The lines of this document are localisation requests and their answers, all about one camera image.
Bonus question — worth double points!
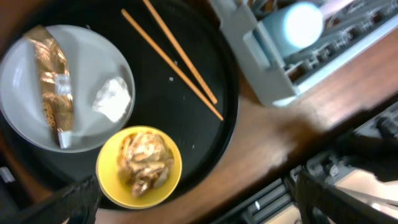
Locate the white napkin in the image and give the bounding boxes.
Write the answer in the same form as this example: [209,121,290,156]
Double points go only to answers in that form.
[91,77,132,123]

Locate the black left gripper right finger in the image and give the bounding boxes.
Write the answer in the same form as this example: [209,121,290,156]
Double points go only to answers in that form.
[295,171,397,224]

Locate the light blue plastic cup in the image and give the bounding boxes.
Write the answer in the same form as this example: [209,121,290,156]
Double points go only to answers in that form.
[261,1,324,58]

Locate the grey round plate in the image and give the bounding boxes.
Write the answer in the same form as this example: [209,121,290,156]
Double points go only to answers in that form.
[1,25,136,153]

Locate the yellow bowl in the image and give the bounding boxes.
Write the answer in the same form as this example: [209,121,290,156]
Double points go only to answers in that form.
[96,126,182,209]

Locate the food scraps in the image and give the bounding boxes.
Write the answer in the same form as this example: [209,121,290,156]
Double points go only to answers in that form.
[117,131,174,197]

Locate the round black serving tray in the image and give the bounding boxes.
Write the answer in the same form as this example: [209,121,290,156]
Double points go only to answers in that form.
[1,1,239,200]

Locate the wooden chopstick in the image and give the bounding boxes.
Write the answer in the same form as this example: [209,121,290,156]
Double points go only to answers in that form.
[143,0,218,105]
[121,9,224,121]

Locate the gold foil wrapper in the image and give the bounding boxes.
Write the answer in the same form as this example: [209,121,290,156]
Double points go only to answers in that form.
[24,26,74,149]

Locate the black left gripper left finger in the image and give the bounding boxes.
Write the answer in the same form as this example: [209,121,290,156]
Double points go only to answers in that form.
[1,175,101,224]

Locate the grey dishwasher rack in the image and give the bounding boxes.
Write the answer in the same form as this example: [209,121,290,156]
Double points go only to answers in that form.
[210,0,397,107]

